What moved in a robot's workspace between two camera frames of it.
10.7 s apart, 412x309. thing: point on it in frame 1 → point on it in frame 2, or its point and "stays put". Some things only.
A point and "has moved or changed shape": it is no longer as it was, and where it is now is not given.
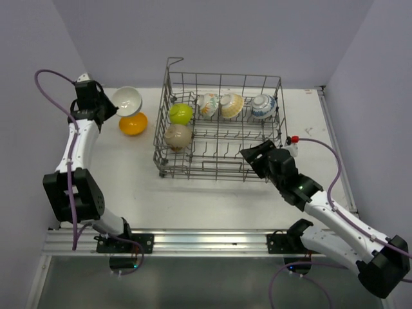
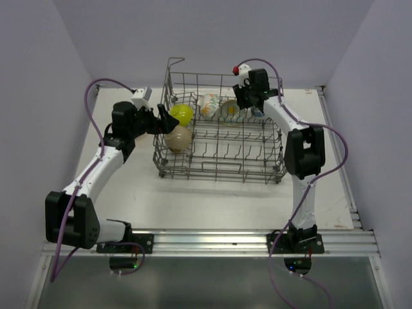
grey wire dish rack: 207,120 stays put
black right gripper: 251,153 → 239,89
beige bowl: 177,136 stays put
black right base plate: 279,243 stays put
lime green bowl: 181,113 stays put
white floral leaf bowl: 208,103 stays put
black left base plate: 107,245 stays put
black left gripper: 111,109 → 165,126
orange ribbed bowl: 134,126 has moved or changed shape
